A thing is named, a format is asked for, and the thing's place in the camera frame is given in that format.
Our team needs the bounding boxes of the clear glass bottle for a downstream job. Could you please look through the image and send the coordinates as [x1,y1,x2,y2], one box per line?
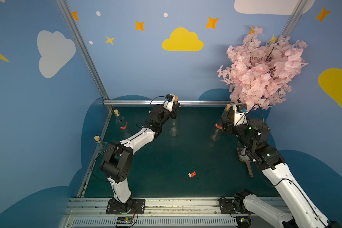
[210,104,231,142]
[168,96,180,137]
[114,109,130,139]
[94,136,110,155]

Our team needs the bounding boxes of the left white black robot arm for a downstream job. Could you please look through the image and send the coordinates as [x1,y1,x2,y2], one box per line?
[99,94,180,208]

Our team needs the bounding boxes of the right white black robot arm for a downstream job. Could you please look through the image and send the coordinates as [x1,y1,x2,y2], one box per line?
[221,112,340,228]

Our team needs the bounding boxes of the pink artificial blossom tree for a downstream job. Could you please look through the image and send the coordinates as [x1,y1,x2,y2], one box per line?
[218,26,307,111]

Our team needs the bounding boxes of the right small circuit board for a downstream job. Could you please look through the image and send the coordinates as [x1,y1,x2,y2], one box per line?
[236,217,251,228]

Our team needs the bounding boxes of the small circuit board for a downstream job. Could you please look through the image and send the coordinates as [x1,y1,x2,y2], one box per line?
[236,217,251,228]
[115,217,134,228]

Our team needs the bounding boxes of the left small circuit board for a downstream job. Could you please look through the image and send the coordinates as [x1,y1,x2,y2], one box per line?
[115,217,134,228]

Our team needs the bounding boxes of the aluminium back frame bar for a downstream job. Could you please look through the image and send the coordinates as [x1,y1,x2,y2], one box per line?
[103,99,232,106]

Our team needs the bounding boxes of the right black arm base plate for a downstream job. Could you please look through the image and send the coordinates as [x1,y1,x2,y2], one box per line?
[218,197,253,215]

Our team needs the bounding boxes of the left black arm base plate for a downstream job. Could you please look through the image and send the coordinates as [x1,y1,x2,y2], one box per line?
[106,199,145,215]

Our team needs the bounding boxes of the right aluminium frame post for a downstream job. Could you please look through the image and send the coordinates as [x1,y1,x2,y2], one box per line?
[280,0,308,38]

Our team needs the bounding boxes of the aluminium frame post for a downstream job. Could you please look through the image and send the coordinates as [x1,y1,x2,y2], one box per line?
[56,0,109,100]
[280,0,308,38]

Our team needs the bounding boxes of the aluminium front rail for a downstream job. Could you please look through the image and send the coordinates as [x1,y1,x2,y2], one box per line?
[58,196,306,228]

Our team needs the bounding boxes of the left aluminium frame post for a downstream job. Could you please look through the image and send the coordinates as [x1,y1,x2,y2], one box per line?
[56,0,109,100]

